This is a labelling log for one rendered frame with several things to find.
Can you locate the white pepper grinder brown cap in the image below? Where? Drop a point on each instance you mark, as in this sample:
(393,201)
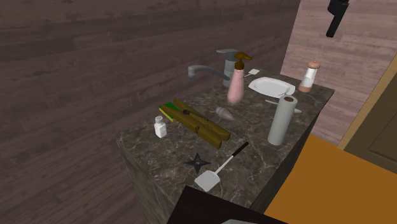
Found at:
(309,78)

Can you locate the white salt shaker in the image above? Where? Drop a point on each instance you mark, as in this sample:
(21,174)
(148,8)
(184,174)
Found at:
(160,127)

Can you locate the pink soap dispenser brown pump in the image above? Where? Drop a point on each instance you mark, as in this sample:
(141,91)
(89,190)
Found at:
(236,85)

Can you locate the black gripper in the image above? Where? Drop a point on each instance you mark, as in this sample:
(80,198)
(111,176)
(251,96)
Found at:
(338,5)

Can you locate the grey paper towel roll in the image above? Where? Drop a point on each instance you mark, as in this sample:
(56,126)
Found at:
(281,122)

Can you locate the black throwing star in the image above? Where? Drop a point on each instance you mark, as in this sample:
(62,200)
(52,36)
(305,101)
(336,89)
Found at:
(197,162)

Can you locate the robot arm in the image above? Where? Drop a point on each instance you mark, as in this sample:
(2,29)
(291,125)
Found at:
(238,221)

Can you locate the grey cone shaped object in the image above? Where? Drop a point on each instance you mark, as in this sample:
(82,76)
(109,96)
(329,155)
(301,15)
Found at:
(224,113)

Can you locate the dark robot stand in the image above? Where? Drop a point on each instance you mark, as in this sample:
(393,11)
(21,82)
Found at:
(204,208)

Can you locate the white plate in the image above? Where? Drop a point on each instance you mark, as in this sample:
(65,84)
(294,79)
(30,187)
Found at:
(269,86)

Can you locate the green and yellow sponge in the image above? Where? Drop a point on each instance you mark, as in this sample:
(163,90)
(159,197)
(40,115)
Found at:
(167,108)

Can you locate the small white spatula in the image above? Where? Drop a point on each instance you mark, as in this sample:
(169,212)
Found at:
(253,72)

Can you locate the grey sink faucet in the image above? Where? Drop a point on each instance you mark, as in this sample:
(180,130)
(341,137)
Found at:
(230,66)

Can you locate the brown wooden door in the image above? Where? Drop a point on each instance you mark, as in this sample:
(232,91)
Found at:
(377,124)

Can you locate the large olive wooden clothespin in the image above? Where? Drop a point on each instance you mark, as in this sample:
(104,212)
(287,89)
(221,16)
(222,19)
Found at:
(198,124)

